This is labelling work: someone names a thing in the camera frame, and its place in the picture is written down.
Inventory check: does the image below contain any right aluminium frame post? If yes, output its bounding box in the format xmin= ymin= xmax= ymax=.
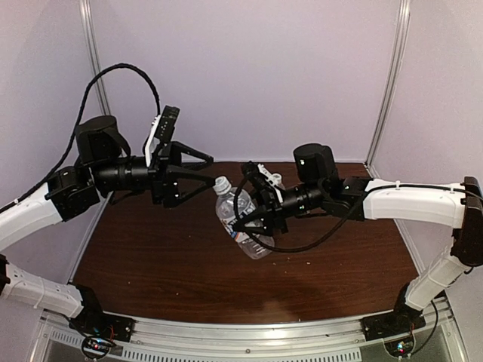
xmin=365 ymin=0 xmax=411 ymax=173

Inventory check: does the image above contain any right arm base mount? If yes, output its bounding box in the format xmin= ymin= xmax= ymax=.
xmin=361 ymin=283 xmax=426 ymax=341

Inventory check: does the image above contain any right black braided cable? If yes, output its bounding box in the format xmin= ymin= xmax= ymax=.
xmin=232 ymin=179 xmax=469 ymax=253

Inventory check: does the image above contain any left black braided cable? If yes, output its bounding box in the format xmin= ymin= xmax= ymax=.
xmin=0 ymin=63 xmax=163 ymax=212

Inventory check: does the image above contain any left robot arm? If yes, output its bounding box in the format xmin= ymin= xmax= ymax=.
xmin=1 ymin=106 xmax=214 ymax=250

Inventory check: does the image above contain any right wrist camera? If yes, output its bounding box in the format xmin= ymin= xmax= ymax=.
xmin=257 ymin=163 xmax=285 ymax=202

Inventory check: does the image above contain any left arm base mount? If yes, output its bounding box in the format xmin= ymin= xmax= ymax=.
xmin=70 ymin=284 xmax=134 ymax=342

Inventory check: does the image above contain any black braided cable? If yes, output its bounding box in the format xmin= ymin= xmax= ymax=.
xmin=0 ymin=63 xmax=163 ymax=212
xmin=232 ymin=179 xmax=469 ymax=253

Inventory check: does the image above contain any left circuit board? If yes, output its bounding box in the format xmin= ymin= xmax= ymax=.
xmin=81 ymin=336 xmax=114 ymax=358

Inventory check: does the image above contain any white tea bottle cap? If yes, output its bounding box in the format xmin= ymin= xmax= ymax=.
xmin=272 ymin=173 xmax=282 ymax=186

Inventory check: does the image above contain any aluminium frame post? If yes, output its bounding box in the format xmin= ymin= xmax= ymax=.
xmin=365 ymin=0 xmax=411 ymax=173
xmin=78 ymin=0 xmax=111 ymax=115

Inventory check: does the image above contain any front aluminium rail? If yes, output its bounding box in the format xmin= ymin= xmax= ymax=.
xmin=37 ymin=307 xmax=463 ymax=362

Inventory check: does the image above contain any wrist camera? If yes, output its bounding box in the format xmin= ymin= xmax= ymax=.
xmin=143 ymin=106 xmax=180 ymax=167
xmin=257 ymin=163 xmax=285 ymax=202

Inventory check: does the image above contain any clear water bottle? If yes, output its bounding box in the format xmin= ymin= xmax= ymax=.
xmin=214 ymin=175 xmax=275 ymax=260

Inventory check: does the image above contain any left aluminium frame post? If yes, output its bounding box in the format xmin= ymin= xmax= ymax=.
xmin=78 ymin=0 xmax=111 ymax=115

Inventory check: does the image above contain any circuit board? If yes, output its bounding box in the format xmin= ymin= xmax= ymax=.
xmin=384 ymin=336 xmax=415 ymax=358
xmin=81 ymin=336 xmax=114 ymax=358

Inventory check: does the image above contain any white water bottle cap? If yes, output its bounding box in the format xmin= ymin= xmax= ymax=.
xmin=213 ymin=176 xmax=232 ymax=195

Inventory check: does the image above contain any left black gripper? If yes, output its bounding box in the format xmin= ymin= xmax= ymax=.
xmin=91 ymin=140 xmax=215 ymax=207

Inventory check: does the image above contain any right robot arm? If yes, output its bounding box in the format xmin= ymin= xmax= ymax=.
xmin=233 ymin=143 xmax=482 ymax=333

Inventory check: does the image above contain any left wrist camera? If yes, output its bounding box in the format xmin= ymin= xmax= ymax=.
xmin=143 ymin=106 xmax=180 ymax=167

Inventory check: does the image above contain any right circuit board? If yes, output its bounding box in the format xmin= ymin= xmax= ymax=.
xmin=384 ymin=336 xmax=415 ymax=358

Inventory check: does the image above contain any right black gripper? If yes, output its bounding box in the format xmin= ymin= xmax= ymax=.
xmin=231 ymin=180 xmax=326 ymax=236

